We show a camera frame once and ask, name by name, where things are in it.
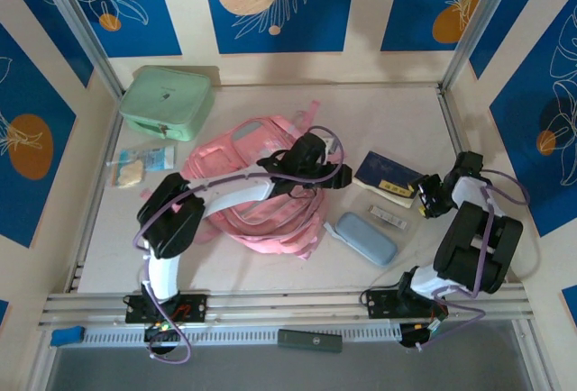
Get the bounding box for blue book with line drawing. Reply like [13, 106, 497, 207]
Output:
[351, 150, 425, 209]

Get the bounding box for grey-blue pencil case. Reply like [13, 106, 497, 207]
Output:
[324, 210, 398, 267]

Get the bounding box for pink backpack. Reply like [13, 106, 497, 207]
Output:
[179, 98, 346, 260]

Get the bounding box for mint green storage case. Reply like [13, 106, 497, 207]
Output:
[119, 65, 215, 142]

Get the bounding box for dark green remote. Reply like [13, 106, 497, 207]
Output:
[277, 328, 343, 355]

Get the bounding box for clear plastic supply bag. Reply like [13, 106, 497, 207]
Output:
[106, 146, 177, 190]

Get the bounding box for blue tape piece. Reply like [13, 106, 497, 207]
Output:
[49, 326, 86, 348]

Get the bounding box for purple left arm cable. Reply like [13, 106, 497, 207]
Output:
[131, 125, 347, 364]

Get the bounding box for aluminium table side rail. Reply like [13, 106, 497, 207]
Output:
[435, 86, 513, 285]
[66, 93, 125, 294]

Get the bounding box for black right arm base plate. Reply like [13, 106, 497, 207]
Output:
[365, 289, 450, 320]

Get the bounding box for aluminium frame rail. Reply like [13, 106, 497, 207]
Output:
[38, 291, 536, 327]

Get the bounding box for aluminium corner post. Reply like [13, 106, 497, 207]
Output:
[33, 0, 125, 97]
[439, 0, 527, 95]

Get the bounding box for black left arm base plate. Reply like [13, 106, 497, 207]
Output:
[124, 294, 209, 324]

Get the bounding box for slotted grey cable duct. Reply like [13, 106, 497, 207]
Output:
[83, 323, 402, 348]

